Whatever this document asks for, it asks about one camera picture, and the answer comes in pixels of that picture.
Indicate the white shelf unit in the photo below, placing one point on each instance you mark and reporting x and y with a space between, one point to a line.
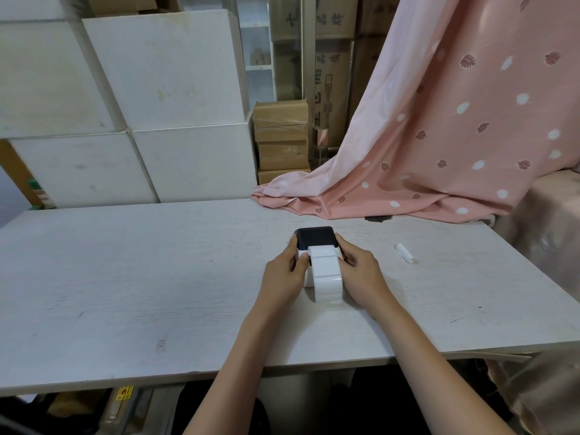
256 45

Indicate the beige cloth cover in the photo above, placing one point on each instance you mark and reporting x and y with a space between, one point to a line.
543 249

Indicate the person's left forearm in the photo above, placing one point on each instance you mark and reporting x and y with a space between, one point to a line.
235 376

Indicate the tall printed cardboard box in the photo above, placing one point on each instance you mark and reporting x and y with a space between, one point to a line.
333 86

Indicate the wooden board with green label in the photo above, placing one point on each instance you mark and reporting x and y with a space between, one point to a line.
22 176

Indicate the large white box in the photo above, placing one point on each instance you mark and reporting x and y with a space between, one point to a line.
45 81
86 169
199 163
31 6
165 67

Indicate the small white paper roll core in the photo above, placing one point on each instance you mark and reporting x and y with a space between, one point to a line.
404 254

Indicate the taped brown cardboard box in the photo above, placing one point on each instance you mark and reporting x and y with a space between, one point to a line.
281 120

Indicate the person's right thumb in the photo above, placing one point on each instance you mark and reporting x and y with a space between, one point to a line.
348 261

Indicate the person's left thumb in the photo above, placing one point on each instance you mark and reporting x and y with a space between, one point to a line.
302 263

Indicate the white label strip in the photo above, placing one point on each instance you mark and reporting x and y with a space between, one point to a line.
327 272

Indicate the person's right hand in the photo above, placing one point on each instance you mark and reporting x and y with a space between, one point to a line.
362 278

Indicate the clear plastic stand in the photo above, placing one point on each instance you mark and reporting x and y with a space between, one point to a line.
322 147

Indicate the black and white label printer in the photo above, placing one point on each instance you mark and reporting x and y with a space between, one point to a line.
315 238

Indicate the person's left hand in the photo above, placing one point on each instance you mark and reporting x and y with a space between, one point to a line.
278 280

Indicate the pink leaf-print curtain cloth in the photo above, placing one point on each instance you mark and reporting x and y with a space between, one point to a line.
444 122

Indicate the person's right forearm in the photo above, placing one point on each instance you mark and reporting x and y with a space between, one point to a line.
426 371

